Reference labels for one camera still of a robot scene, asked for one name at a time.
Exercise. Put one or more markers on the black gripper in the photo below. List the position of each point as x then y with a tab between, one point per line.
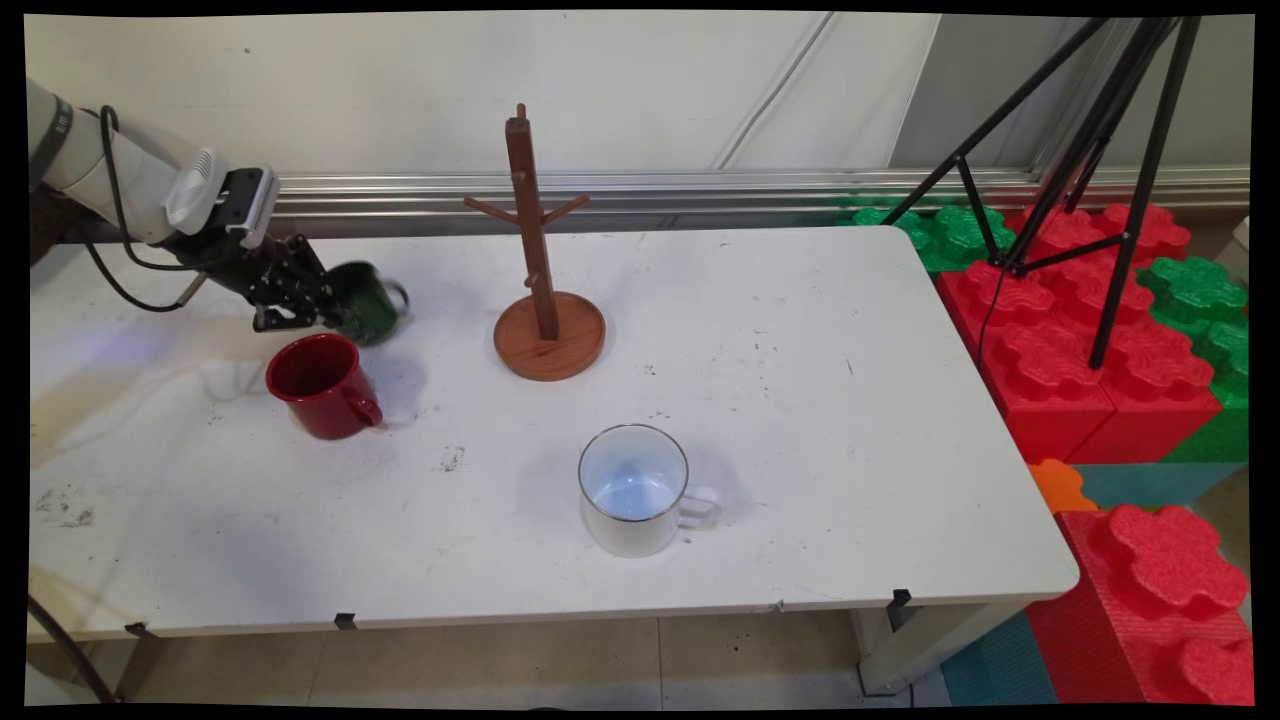
240	265

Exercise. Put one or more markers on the green enamel mug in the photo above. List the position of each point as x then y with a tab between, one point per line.
365	310

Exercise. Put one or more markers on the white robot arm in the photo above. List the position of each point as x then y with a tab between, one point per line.
110	165

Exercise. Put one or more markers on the red enamel mug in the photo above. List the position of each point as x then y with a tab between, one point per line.
330	400

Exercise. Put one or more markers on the wooden mug tree stand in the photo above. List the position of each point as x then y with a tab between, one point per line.
550	345

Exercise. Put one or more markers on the white enamel mug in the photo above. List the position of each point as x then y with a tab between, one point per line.
630	485

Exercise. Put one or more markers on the green foam block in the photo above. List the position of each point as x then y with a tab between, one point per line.
1200	295
950	240

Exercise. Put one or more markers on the white table leg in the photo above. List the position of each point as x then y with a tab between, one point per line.
920	645

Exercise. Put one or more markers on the orange foam floor tile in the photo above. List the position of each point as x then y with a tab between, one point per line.
1055	488

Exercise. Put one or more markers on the teal foam floor tile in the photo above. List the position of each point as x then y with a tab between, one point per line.
1150	485
1000	665

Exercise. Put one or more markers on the black tripod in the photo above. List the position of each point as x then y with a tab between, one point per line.
1129	250

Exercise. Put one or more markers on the tall red foam block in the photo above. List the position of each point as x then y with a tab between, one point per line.
1150	600

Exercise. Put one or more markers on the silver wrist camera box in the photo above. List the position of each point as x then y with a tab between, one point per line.
250	205

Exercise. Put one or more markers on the aluminium wall rail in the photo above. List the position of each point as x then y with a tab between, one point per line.
700	195

